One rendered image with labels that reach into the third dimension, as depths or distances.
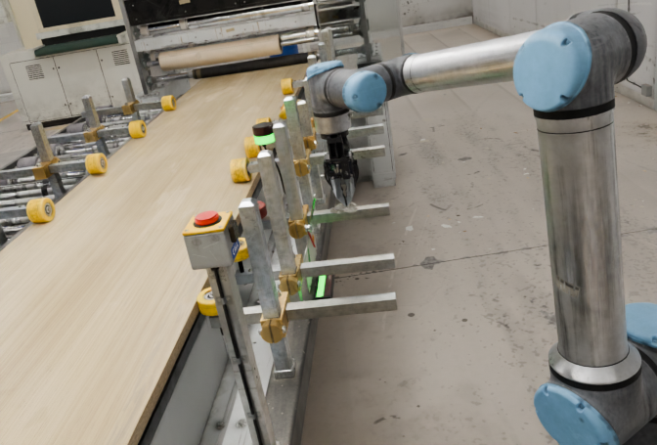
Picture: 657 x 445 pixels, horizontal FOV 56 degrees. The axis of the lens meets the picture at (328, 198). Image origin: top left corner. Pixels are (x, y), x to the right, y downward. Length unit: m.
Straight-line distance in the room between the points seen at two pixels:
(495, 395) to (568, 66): 1.70
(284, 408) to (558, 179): 0.77
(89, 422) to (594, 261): 0.90
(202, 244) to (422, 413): 1.52
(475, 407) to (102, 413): 1.50
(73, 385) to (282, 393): 0.44
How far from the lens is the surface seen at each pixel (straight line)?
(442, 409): 2.40
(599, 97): 0.97
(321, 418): 2.43
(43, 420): 1.30
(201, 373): 1.56
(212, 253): 1.02
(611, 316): 1.11
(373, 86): 1.39
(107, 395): 1.28
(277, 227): 1.57
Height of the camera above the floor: 1.61
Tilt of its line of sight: 22 degrees down
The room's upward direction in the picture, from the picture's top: 10 degrees counter-clockwise
